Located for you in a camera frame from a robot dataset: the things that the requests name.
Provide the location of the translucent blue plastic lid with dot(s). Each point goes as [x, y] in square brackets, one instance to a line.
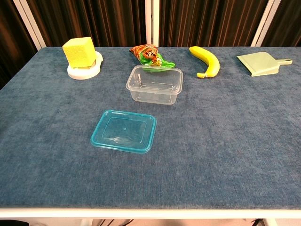
[124, 131]

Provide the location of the clear plastic food container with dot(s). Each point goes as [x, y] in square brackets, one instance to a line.
[154, 90]

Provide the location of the orange green snack bag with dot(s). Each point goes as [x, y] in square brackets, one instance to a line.
[148, 54]

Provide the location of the white round plastic base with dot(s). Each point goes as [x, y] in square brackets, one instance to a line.
[81, 73]

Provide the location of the yellow banana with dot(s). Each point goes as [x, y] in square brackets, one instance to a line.
[211, 61]

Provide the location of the yellow sponge cube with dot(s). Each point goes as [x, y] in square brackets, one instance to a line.
[78, 53]

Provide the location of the pale green dustpan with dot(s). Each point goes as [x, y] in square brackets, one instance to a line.
[261, 63]

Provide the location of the white frame post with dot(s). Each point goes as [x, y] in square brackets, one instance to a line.
[152, 23]
[29, 23]
[265, 23]

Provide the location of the white table frame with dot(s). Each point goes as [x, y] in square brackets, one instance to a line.
[150, 213]

